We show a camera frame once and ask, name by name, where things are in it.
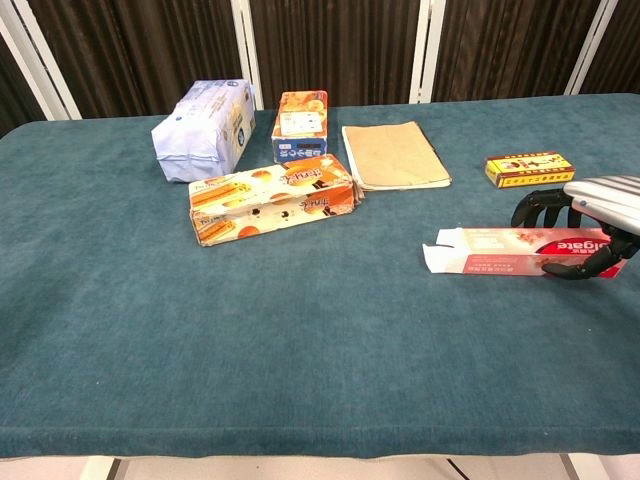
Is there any right robot hand black silver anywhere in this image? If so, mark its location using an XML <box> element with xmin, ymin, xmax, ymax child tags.
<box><xmin>510</xmin><ymin>175</ymin><xmax>640</xmax><ymax>280</ymax></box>

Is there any red white toothpaste box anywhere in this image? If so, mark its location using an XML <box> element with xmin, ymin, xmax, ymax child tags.
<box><xmin>422</xmin><ymin>227</ymin><xmax>623</xmax><ymax>279</ymax></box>

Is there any small yellow red box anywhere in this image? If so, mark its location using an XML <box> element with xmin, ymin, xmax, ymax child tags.
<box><xmin>484</xmin><ymin>152</ymin><xmax>577</xmax><ymax>189</ymax></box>

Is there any orange blue biscuit box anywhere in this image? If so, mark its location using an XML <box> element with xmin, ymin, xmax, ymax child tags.
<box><xmin>270</xmin><ymin>90</ymin><xmax>330</xmax><ymax>165</ymax></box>

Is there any long orange snack box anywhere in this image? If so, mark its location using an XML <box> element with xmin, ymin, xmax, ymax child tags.
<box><xmin>187</xmin><ymin>154</ymin><xmax>366</xmax><ymax>248</ymax></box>

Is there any white table leg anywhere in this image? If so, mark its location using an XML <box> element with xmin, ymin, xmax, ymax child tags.
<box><xmin>78</xmin><ymin>454</ymin><xmax>119</xmax><ymax>480</ymax></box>
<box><xmin>559</xmin><ymin>453</ymin><xmax>596</xmax><ymax>480</ymax></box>

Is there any teal table cloth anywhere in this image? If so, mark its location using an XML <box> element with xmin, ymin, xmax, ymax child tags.
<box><xmin>0</xmin><ymin>92</ymin><xmax>640</xmax><ymax>460</ymax></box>

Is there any light blue tissue pack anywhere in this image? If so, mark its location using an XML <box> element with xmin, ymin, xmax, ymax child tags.
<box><xmin>151</xmin><ymin>78</ymin><xmax>257</xmax><ymax>185</ymax></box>

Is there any white partition frame post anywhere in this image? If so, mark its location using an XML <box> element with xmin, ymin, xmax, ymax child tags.
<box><xmin>230</xmin><ymin>0</ymin><xmax>265</xmax><ymax>111</ymax></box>
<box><xmin>0</xmin><ymin>0</ymin><xmax>83</xmax><ymax>121</ymax></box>
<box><xmin>564</xmin><ymin>0</ymin><xmax>620</xmax><ymax>97</ymax></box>
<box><xmin>408</xmin><ymin>0</ymin><xmax>448</xmax><ymax>105</ymax></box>

